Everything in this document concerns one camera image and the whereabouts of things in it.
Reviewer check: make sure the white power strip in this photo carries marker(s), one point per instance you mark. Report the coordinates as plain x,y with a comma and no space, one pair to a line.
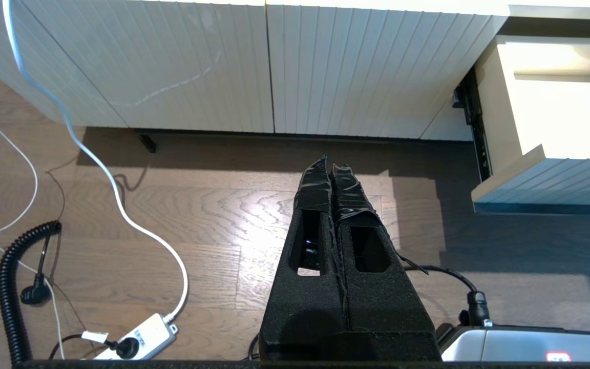
146,335

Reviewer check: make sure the white tv cabinet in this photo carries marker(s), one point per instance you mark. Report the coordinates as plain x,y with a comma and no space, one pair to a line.
197,61

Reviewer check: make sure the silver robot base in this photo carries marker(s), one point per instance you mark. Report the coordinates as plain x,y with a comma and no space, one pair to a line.
530,343

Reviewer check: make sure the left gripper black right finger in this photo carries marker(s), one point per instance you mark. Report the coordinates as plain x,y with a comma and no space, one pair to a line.
392,312

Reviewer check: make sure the black drawer slide rail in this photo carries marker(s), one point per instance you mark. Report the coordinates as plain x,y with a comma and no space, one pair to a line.
477,128

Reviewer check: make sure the white cabinet drawer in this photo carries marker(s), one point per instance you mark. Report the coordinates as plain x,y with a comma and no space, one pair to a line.
556,184

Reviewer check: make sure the black rectangular block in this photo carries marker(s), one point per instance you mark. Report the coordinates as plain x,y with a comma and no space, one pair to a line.
147,142

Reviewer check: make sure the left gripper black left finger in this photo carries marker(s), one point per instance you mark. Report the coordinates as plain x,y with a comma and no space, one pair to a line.
300,307

